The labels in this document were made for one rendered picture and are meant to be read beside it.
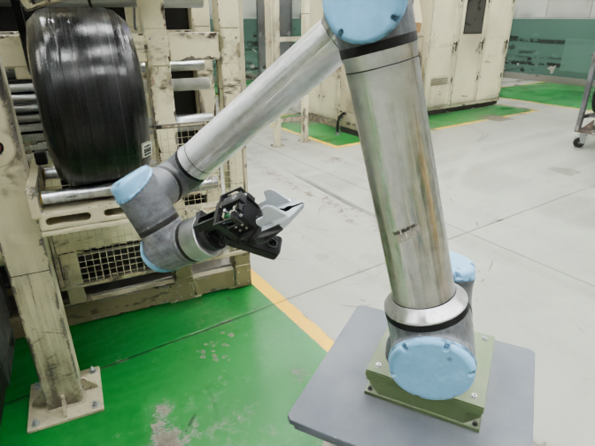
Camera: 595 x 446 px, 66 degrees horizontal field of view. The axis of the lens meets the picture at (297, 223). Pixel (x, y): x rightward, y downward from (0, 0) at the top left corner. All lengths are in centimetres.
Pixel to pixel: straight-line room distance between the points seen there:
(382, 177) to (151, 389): 161
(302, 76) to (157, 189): 36
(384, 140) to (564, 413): 168
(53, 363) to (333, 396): 119
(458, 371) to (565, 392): 147
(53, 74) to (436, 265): 111
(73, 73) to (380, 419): 118
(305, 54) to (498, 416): 88
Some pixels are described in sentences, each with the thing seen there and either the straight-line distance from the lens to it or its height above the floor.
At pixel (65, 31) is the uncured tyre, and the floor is 138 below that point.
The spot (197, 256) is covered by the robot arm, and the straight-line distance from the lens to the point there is 92.
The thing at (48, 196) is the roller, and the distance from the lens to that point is 163.
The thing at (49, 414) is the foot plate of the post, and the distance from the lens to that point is 215.
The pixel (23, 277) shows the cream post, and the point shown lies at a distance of 183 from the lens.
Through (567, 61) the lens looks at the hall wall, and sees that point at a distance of 1286.
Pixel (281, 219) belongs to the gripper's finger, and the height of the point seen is 109.
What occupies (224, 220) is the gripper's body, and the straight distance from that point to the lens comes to 82.
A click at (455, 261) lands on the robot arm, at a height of 94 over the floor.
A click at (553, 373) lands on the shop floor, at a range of 238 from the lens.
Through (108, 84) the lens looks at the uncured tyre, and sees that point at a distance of 144.
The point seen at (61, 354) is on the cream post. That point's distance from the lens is 200.
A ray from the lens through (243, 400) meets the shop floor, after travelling 201.
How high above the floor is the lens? 142
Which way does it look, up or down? 24 degrees down
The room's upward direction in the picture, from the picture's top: straight up
